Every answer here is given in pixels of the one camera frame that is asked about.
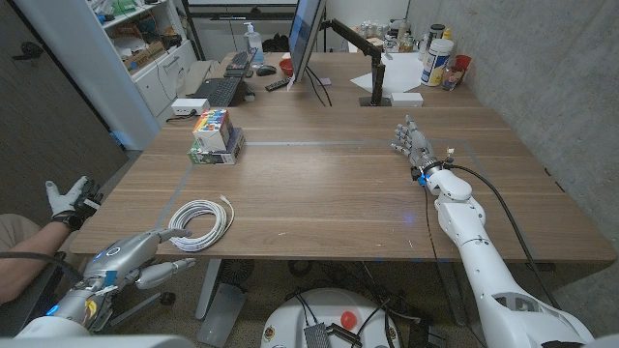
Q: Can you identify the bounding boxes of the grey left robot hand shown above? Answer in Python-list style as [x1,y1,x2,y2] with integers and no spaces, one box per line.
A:
[45,227,197,334]

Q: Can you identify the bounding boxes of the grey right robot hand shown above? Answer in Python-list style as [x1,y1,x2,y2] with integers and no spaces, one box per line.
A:
[390,114,447,188]

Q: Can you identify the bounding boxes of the white Ethernet cable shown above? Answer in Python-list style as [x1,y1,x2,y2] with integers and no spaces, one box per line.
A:
[167,194,236,253]

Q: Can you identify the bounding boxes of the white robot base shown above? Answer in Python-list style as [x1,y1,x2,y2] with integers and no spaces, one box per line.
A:
[260,287,402,348]

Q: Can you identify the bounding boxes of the person's bare forearm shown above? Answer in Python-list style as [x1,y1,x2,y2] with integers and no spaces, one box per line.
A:
[0,222,72,305]

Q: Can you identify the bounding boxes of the person's white gloved hand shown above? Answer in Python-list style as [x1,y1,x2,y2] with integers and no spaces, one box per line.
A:
[45,175,103,232]

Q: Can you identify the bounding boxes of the clear hand sanitizer bottle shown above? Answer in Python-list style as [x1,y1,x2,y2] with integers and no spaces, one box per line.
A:
[243,21,265,69]

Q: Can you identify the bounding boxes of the small white flat box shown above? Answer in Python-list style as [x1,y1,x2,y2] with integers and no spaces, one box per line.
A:
[390,91,425,108]

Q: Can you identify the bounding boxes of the white paper sheet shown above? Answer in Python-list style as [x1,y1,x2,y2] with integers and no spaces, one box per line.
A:
[349,51,426,95]

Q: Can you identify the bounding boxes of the white wipes canister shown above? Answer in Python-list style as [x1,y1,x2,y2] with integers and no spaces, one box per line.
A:
[420,38,456,88]

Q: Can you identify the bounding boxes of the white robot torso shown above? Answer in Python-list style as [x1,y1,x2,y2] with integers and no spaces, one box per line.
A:
[0,334,194,348]

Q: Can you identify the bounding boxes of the grey table leg with foot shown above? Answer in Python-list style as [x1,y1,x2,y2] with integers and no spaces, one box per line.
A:
[194,258,248,348]

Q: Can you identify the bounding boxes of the black lidded bottle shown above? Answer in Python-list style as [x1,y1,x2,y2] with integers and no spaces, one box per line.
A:
[427,23,447,49]

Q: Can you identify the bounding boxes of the person's khaki trousers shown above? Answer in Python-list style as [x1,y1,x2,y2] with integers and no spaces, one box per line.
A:
[0,213,49,248]

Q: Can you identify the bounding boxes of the flat green box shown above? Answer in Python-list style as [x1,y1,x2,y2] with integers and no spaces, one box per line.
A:
[187,126,247,166]

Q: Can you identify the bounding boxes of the grey slim table leg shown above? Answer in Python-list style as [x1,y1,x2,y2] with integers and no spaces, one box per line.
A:
[437,260,469,328]

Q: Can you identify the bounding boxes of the white box with colourful print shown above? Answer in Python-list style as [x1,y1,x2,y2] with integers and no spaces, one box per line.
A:
[192,108,233,152]

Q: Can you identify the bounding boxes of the black remote control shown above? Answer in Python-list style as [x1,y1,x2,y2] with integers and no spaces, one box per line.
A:
[264,76,292,93]

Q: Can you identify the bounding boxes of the computer monitor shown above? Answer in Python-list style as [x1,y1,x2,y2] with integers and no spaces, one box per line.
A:
[288,0,328,83]

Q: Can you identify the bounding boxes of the white power strip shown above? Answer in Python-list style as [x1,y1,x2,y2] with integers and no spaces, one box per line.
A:
[170,98,211,117]

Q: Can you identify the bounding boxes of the white shelf cabinet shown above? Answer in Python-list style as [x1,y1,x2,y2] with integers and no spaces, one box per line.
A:
[14,0,199,151]

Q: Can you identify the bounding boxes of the large black keyboard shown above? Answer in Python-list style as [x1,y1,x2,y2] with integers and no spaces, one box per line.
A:
[192,75,242,108]

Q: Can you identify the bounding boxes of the beige cloth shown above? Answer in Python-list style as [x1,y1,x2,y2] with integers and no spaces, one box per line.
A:
[174,59,220,100]

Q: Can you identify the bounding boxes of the small black keyboard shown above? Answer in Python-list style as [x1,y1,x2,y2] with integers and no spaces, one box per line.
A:
[222,49,256,78]

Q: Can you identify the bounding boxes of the cardboard box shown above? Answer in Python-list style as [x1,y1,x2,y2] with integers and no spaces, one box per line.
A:
[120,41,168,73]

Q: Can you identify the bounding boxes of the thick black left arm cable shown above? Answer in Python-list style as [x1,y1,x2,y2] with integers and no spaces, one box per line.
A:
[0,250,83,284]

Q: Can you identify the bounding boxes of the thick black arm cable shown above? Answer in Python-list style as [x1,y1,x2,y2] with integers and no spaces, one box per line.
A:
[444,162,562,313]
[0,250,83,284]

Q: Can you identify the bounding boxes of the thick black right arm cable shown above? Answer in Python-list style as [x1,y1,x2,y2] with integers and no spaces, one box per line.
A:
[444,162,562,313]

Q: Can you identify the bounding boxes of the black door handle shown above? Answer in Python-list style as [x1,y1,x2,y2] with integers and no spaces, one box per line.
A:
[12,41,44,62]

